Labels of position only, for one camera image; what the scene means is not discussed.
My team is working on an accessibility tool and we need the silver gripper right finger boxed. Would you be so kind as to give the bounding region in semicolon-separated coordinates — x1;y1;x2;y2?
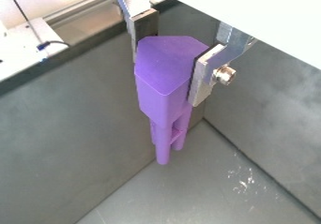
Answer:
189;22;257;107

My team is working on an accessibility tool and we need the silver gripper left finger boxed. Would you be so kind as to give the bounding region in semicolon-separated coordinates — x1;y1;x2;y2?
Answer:
117;0;160;56

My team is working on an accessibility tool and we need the black cable with blue connector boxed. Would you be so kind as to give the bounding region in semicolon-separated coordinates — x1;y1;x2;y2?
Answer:
2;0;71;63

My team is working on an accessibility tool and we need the purple three-prong peg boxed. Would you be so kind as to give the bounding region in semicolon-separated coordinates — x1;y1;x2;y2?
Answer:
134;36;208;165

